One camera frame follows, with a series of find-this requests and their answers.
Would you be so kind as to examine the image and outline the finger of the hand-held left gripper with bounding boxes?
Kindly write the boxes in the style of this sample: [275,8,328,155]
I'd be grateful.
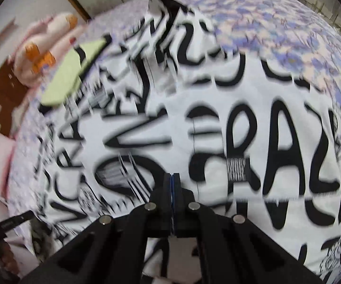
[0,210,33,234]

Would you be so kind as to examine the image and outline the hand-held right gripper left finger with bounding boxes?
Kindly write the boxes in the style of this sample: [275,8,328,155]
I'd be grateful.
[19,173,173,284]

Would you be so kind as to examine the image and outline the white black-printed shirt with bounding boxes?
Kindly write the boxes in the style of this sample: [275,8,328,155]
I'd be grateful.
[31,0,341,284]

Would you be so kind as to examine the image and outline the folded green black-trimmed garment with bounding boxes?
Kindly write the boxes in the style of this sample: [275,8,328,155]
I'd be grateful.
[40,35,113,107]

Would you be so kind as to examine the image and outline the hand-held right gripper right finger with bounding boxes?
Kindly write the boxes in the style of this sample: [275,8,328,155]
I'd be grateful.
[173,174,322,284]

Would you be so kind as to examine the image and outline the pink orange-printed pillow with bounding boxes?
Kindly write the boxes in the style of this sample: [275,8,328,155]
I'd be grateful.
[12,12,85,88]

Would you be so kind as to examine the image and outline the purple floral blanket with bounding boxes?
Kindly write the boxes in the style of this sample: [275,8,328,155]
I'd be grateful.
[8,0,341,284]

